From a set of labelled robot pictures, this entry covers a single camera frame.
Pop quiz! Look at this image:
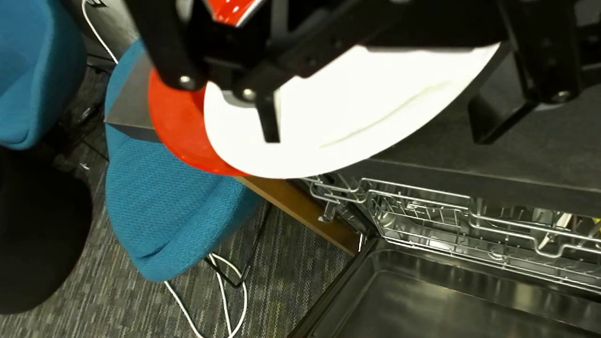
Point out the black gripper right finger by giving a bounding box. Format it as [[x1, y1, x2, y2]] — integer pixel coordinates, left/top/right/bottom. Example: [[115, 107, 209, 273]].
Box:
[[468, 0, 586, 147]]

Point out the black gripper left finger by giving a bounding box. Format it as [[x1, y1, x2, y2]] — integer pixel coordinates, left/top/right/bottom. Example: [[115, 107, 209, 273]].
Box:
[[126, 0, 297, 145]]

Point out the white plate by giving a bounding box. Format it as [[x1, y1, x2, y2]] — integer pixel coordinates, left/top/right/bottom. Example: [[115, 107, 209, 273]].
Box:
[[201, 42, 504, 181]]

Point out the red plate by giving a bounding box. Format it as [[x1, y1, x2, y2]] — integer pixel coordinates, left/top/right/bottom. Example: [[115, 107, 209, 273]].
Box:
[[147, 66, 250, 181]]

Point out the teal chair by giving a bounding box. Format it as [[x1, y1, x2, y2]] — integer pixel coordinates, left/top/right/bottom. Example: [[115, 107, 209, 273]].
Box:
[[0, 0, 87, 152], [104, 40, 265, 284]]

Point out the wooden cabinet side panel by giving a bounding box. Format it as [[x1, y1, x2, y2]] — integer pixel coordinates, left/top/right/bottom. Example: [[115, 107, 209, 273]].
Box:
[[239, 175, 363, 256]]

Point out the steel dishwasher door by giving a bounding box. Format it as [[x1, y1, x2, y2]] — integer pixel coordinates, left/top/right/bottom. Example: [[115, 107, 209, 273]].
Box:
[[286, 239, 601, 338]]

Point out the white power cable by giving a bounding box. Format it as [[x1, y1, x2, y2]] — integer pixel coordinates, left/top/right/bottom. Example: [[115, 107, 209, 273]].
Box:
[[79, 0, 122, 66]]

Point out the wire dishwasher rack with mugs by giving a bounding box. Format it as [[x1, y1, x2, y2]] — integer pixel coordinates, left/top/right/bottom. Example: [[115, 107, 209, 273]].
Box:
[[305, 173, 601, 297]]

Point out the white floor cable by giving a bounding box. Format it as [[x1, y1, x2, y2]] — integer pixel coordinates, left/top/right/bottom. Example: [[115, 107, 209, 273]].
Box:
[[162, 252, 250, 338]]

